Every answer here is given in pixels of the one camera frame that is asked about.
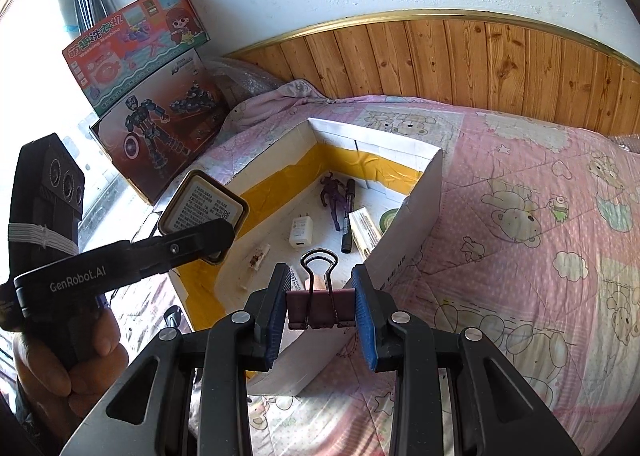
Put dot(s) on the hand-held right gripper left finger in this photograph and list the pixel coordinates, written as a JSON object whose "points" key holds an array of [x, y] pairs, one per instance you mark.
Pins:
{"points": [[277, 316]]}

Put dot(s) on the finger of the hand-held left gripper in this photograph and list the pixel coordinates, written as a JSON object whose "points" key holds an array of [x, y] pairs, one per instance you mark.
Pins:
{"points": [[190, 246]]}

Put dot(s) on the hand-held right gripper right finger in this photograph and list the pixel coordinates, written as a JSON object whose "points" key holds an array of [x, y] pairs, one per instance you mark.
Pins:
{"points": [[365, 326]]}

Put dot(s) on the gold square tin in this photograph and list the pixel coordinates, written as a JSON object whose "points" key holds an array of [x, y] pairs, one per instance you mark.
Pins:
{"points": [[200, 206]]}

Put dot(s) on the pink binder clip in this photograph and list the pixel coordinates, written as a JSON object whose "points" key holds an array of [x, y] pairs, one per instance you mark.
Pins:
{"points": [[320, 308]]}

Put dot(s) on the white cardboard box yellow tape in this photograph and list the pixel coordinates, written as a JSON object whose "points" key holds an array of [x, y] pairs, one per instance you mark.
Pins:
{"points": [[400, 246]]}

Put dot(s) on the white charger plug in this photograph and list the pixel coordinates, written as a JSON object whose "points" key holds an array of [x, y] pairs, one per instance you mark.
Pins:
{"points": [[301, 231]]}

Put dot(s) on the black marker pen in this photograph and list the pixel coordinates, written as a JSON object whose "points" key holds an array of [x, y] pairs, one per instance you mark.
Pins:
{"points": [[347, 221]]}

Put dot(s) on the purple action figure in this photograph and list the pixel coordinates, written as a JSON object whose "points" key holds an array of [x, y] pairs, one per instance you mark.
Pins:
{"points": [[334, 196]]}

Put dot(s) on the person's left hand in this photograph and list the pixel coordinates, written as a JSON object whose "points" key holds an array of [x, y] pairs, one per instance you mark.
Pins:
{"points": [[50, 366]]}

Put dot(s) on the small black clip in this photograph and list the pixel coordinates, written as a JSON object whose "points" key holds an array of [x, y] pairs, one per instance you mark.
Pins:
{"points": [[172, 318]]}

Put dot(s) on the green tape roll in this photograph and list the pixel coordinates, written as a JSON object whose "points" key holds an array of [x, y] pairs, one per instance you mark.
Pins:
{"points": [[387, 222]]}

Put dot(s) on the dark robot toy box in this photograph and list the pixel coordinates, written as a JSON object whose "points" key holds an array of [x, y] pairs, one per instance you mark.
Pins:
{"points": [[150, 135]]}

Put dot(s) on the clear bubble wrap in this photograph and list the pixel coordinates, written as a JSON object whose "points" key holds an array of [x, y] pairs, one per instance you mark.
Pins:
{"points": [[627, 141], [240, 80]]}

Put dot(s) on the pink printed blanket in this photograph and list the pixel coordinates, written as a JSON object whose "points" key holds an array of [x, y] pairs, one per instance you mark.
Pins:
{"points": [[525, 261]]}

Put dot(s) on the orange teal toy box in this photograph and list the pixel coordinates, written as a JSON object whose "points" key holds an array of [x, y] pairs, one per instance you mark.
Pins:
{"points": [[130, 40]]}

